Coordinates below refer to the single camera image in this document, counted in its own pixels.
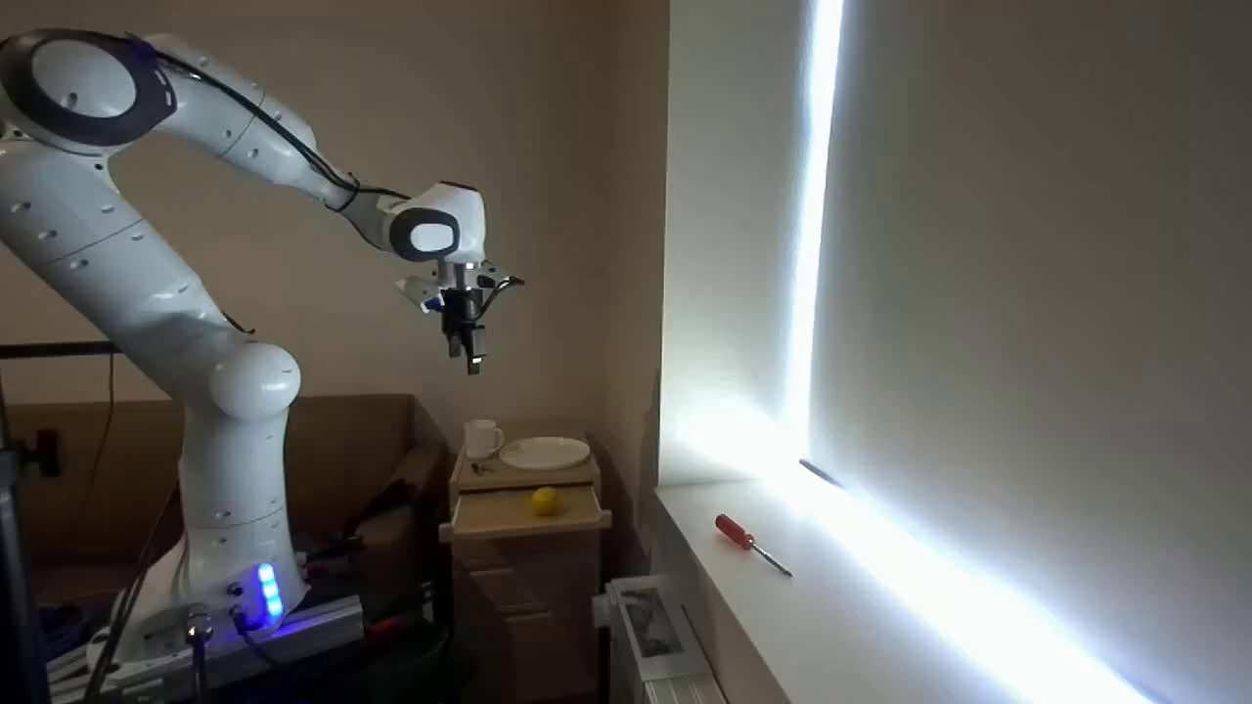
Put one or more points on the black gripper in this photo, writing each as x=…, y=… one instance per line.
x=459, y=294

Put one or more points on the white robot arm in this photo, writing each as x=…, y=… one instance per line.
x=71, y=103

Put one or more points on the white round tray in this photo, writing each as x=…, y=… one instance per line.
x=540, y=457

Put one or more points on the white cup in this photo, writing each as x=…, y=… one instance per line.
x=484, y=440

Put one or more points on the yellow ball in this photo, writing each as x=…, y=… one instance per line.
x=547, y=504

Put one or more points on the wooden cabinet stand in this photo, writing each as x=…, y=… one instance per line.
x=524, y=583

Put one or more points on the white radiator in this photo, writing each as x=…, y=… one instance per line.
x=655, y=655

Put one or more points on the brown cardboard box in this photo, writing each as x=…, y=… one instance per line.
x=361, y=470

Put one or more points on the left roller blind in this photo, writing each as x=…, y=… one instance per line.
x=732, y=154

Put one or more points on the roller blind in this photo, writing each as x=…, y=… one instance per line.
x=732, y=154
x=1033, y=333

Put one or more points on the black horizontal bar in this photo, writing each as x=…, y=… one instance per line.
x=56, y=351

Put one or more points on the right roller blind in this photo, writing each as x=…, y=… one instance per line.
x=1033, y=333

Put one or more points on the red handled screwdriver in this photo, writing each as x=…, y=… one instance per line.
x=746, y=540

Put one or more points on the robot base plate with lights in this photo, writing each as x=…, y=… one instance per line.
x=243, y=626

